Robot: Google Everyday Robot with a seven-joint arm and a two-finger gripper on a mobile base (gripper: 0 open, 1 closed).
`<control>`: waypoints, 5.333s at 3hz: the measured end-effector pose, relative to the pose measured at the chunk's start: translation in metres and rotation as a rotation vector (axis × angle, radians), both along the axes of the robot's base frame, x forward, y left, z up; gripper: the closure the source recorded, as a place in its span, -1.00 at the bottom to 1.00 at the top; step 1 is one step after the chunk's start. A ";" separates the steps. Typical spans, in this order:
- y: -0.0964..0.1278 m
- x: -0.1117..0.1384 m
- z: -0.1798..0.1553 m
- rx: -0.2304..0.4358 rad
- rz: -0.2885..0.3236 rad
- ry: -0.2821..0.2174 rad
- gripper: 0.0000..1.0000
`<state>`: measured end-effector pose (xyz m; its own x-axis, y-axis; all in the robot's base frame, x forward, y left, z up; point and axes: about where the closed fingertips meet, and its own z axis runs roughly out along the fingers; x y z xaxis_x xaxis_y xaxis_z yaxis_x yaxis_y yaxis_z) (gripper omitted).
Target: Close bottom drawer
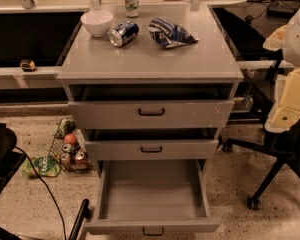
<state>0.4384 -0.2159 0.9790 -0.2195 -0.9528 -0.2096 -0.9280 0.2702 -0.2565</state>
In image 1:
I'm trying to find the green white upright can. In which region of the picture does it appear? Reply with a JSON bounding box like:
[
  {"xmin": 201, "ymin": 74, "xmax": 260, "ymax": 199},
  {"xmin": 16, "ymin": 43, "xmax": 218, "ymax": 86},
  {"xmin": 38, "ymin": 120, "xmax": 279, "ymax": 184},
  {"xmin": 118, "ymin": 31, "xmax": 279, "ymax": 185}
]
[{"xmin": 125, "ymin": 0, "xmax": 139, "ymax": 17}]

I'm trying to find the white bowl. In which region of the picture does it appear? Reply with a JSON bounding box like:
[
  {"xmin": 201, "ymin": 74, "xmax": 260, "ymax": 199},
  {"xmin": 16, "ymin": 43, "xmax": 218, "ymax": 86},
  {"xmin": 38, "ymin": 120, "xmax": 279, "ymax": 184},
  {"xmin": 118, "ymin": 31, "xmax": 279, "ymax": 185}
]
[{"xmin": 80, "ymin": 11, "xmax": 113, "ymax": 37}]

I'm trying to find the green snack bag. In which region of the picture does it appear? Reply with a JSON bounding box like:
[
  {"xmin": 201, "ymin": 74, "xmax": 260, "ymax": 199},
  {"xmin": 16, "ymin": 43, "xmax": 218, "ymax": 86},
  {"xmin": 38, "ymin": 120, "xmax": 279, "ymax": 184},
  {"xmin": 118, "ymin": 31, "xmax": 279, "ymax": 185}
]
[{"xmin": 22, "ymin": 156, "xmax": 61, "ymax": 177}]

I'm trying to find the black cable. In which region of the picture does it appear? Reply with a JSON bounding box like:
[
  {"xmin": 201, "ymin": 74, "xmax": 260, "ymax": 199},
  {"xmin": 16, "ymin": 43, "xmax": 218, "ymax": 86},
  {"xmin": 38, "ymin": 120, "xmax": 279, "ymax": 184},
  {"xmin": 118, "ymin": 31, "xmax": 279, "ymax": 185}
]
[{"xmin": 13, "ymin": 146, "xmax": 68, "ymax": 240}]

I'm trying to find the blue white chip bag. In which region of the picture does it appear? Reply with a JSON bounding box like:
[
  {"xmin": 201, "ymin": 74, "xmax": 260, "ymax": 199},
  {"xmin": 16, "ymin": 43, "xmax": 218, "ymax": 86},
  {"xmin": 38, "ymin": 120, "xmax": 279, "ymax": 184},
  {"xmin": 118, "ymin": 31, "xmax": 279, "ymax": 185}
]
[{"xmin": 148, "ymin": 18, "xmax": 198, "ymax": 49}]

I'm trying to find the blue soda can lying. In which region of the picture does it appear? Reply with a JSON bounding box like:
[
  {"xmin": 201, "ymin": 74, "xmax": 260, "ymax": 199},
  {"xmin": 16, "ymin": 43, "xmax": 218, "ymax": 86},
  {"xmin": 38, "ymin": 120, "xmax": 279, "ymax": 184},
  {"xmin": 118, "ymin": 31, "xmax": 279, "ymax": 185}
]
[{"xmin": 109, "ymin": 21, "xmax": 139, "ymax": 48}]

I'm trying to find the black power adapter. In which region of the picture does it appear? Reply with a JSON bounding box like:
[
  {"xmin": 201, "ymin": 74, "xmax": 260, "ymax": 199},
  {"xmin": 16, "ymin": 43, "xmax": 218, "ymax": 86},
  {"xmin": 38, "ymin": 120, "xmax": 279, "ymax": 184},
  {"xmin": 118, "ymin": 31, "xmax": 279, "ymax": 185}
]
[{"xmin": 267, "ymin": 1, "xmax": 295, "ymax": 18}]

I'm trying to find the red soda can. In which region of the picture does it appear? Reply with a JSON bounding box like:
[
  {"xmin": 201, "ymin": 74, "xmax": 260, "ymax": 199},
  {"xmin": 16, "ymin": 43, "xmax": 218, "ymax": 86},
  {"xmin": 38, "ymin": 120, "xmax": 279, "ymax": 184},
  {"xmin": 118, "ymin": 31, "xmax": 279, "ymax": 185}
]
[{"xmin": 75, "ymin": 151, "xmax": 87, "ymax": 165}]

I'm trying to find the black office chair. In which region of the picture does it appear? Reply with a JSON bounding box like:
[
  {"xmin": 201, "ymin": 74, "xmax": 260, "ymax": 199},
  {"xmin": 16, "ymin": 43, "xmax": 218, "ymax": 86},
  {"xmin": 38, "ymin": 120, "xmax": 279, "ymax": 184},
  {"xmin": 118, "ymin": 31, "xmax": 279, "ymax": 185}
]
[{"xmin": 222, "ymin": 50, "xmax": 300, "ymax": 210}]

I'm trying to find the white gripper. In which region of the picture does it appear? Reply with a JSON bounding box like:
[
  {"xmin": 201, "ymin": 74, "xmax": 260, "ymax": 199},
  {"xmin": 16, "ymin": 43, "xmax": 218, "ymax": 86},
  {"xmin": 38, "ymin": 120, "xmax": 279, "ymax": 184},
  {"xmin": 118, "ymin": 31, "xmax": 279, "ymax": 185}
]
[{"xmin": 265, "ymin": 67, "xmax": 300, "ymax": 133}]

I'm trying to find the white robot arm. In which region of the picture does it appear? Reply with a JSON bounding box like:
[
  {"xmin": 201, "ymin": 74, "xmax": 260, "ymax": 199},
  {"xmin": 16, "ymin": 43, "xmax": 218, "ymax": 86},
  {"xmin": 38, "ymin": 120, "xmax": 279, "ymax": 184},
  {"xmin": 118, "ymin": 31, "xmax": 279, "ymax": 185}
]
[{"xmin": 263, "ymin": 9, "xmax": 300, "ymax": 133}]

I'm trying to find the wire basket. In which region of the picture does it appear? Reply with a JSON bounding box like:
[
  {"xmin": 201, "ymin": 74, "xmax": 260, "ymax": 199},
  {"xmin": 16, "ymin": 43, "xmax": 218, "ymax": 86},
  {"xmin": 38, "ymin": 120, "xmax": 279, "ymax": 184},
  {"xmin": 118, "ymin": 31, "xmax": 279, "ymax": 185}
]
[{"xmin": 49, "ymin": 117, "xmax": 92, "ymax": 172}]

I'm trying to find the grey middle drawer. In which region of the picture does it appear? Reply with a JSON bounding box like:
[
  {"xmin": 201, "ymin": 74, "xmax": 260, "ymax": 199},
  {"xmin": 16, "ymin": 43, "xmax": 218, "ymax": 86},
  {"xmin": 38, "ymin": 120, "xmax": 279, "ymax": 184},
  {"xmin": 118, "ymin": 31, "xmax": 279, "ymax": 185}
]
[{"xmin": 85, "ymin": 128, "xmax": 218, "ymax": 161}]

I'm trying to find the black bar lower left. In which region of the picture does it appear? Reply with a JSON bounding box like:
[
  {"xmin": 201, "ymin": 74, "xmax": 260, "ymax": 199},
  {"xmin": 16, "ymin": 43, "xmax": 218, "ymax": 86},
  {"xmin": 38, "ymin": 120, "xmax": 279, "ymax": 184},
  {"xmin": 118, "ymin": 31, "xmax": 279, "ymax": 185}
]
[{"xmin": 68, "ymin": 199, "xmax": 91, "ymax": 240}]

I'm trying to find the grey drawer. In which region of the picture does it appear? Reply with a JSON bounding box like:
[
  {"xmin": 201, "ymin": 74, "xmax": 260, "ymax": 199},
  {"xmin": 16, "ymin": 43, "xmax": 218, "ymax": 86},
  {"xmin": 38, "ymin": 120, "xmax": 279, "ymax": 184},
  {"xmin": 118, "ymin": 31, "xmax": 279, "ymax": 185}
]
[
  {"xmin": 85, "ymin": 128, "xmax": 218, "ymax": 161},
  {"xmin": 69, "ymin": 83, "xmax": 233, "ymax": 129},
  {"xmin": 86, "ymin": 160, "xmax": 219, "ymax": 236}
]

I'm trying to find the yellow black tape measure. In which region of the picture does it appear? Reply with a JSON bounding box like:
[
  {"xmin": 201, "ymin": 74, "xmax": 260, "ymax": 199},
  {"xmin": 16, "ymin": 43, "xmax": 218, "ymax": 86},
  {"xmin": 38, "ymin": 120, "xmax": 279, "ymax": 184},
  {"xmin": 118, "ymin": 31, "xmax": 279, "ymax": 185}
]
[{"xmin": 20, "ymin": 59, "xmax": 36, "ymax": 72}]

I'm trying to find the grey drawer cabinet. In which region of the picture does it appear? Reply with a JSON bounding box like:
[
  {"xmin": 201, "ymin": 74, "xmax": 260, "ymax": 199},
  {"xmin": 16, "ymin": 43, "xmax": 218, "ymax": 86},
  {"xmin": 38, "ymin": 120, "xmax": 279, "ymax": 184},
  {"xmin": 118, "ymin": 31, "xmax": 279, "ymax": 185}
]
[{"xmin": 55, "ymin": 2, "xmax": 245, "ymax": 185}]

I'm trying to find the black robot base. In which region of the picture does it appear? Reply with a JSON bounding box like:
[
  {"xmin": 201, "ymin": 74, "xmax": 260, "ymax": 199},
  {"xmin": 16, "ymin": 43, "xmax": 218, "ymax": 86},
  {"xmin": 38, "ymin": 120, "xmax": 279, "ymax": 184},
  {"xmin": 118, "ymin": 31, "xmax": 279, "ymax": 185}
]
[{"xmin": 0, "ymin": 123, "xmax": 25, "ymax": 193}]

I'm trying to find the grey bottom drawer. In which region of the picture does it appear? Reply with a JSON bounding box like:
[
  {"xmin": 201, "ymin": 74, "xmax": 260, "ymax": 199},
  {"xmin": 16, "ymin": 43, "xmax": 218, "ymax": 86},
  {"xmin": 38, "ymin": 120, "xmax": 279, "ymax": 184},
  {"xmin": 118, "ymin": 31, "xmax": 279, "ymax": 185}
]
[{"xmin": 86, "ymin": 160, "xmax": 219, "ymax": 236}]

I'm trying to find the grey top drawer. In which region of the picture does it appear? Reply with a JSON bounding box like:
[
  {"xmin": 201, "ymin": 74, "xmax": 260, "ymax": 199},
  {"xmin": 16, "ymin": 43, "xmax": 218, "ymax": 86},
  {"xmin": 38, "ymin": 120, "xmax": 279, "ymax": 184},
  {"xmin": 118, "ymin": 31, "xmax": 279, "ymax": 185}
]
[{"xmin": 69, "ymin": 83, "xmax": 233, "ymax": 129}]

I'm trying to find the orange fruit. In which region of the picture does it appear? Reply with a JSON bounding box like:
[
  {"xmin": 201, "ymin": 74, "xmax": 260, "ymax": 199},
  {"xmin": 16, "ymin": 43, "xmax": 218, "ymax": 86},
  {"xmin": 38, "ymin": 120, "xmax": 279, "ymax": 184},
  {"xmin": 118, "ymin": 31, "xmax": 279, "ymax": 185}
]
[{"xmin": 64, "ymin": 134, "xmax": 77, "ymax": 145}]

